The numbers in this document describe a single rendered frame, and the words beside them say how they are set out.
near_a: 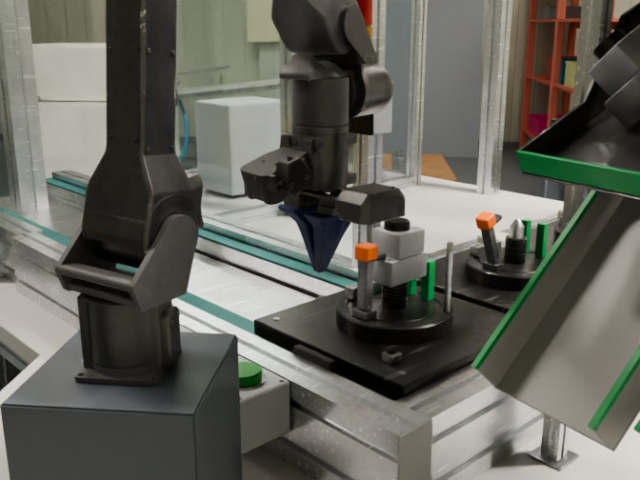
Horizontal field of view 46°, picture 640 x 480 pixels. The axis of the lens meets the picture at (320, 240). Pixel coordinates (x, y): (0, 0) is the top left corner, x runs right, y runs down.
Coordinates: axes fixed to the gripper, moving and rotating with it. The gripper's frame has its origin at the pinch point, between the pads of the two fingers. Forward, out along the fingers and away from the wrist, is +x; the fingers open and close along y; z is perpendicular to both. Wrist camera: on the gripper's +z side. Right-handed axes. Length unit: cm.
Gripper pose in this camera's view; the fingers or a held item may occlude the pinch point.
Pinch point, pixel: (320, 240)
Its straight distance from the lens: 79.0
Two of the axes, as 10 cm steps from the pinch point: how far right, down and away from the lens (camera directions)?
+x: 0.0, 9.6, 2.7
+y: 6.8, 2.0, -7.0
